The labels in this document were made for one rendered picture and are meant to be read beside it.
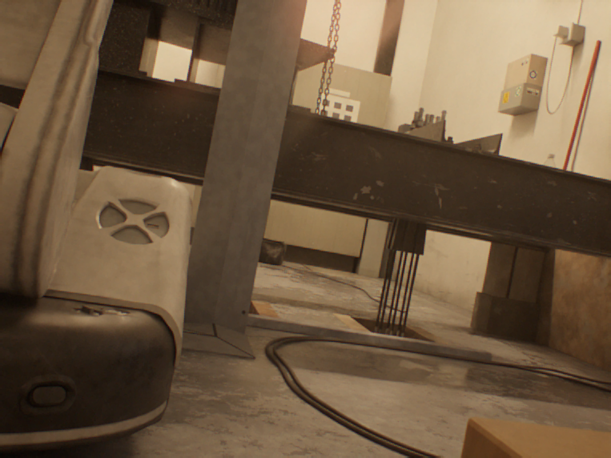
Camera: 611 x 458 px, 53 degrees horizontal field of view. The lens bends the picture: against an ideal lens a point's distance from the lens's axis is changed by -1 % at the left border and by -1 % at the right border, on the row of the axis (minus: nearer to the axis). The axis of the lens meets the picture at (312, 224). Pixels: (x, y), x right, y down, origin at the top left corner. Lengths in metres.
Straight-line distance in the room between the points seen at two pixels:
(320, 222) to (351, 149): 3.12
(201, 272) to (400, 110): 3.98
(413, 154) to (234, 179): 0.60
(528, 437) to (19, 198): 0.47
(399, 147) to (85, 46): 1.37
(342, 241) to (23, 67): 4.46
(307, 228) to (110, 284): 4.28
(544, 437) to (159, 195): 0.69
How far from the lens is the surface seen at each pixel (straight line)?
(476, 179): 2.06
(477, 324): 2.99
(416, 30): 5.68
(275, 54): 1.77
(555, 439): 0.32
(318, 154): 1.90
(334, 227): 5.04
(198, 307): 1.73
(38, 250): 0.61
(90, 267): 0.78
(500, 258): 2.92
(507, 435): 0.30
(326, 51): 2.03
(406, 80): 5.55
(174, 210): 0.89
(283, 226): 4.96
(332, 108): 5.09
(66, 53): 0.72
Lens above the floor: 0.34
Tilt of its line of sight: level
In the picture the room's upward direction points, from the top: 11 degrees clockwise
